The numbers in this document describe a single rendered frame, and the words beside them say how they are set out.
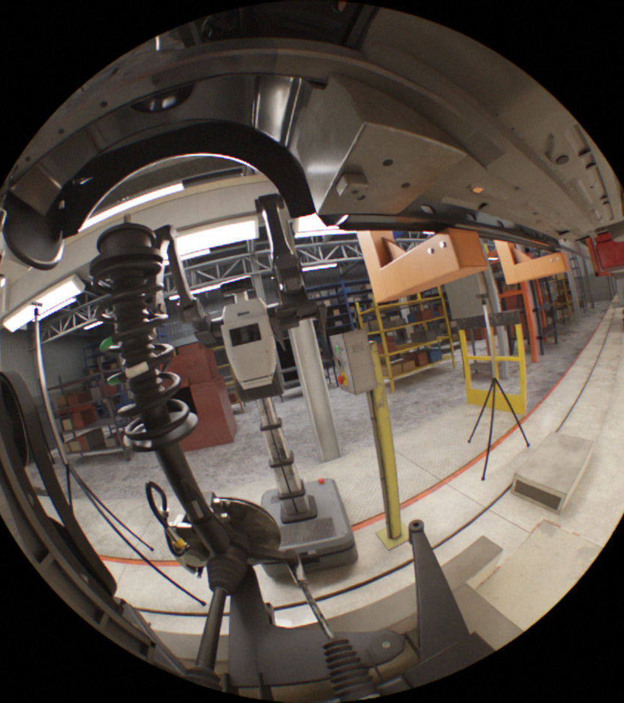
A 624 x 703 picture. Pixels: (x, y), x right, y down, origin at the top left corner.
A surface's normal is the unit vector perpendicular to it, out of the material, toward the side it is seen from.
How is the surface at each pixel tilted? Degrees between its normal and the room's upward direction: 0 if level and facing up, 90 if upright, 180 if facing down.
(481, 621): 0
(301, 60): 154
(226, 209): 90
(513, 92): 133
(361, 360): 90
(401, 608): 0
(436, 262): 90
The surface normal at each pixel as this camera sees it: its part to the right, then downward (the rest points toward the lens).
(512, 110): -0.09, 1.00
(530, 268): -0.95, 0.23
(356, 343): 0.22, 0.00
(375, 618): -0.22, -0.97
